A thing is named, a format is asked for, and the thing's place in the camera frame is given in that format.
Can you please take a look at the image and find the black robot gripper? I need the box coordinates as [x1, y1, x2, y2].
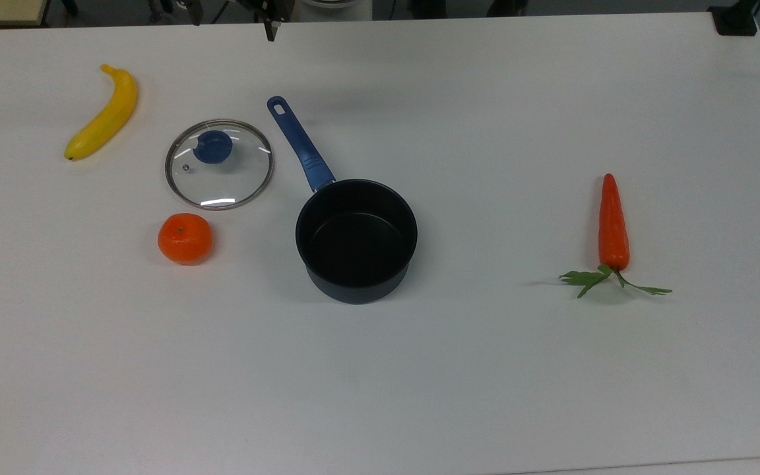
[243, 0, 295, 42]

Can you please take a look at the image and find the glass lid with blue knob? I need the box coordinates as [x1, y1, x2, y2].
[165, 119, 275, 211]

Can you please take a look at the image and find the yellow banana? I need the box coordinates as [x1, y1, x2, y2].
[64, 64, 139, 161]

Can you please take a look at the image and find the orange mandarin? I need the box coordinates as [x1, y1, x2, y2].
[158, 213, 214, 266]

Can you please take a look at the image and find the orange carrot with green leaves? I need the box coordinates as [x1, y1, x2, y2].
[558, 174, 673, 299]

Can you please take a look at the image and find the black saucepan with blue handle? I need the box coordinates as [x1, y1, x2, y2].
[267, 96, 419, 305]

